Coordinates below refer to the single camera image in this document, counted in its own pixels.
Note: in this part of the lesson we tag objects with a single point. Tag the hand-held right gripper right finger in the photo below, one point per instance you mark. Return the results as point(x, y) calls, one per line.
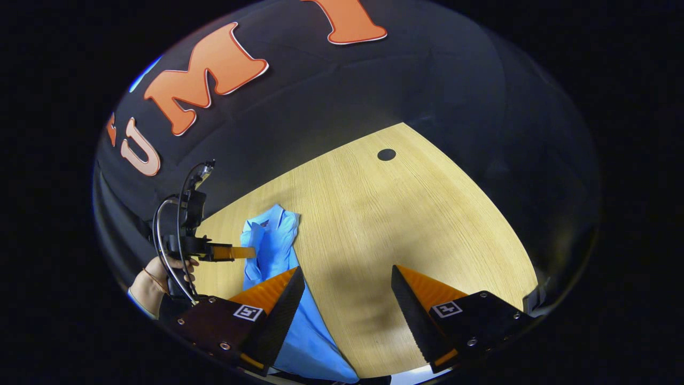
point(414, 315)

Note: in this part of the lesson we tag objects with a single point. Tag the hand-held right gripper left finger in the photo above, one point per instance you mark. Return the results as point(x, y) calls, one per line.
point(280, 321)

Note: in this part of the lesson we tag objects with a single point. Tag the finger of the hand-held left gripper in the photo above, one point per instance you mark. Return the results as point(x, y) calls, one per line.
point(235, 252)

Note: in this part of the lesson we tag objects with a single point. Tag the light blue T-shirt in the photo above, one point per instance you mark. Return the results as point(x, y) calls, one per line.
point(275, 240)

